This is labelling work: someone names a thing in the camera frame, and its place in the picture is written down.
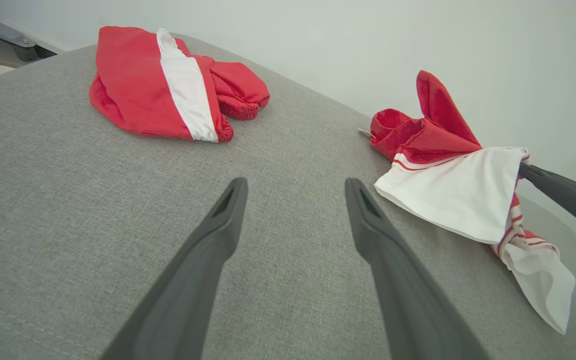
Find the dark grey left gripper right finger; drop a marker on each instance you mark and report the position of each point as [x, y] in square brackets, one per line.
[408, 295]

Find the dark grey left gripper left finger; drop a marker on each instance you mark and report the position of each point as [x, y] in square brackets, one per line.
[188, 285]

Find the red white basketball jersey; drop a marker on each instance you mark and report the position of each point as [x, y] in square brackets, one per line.
[458, 195]

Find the red shorts with white stripe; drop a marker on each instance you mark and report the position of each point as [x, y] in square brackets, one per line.
[133, 85]

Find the grey metal stand leg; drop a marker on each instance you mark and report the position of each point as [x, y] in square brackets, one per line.
[3, 35]

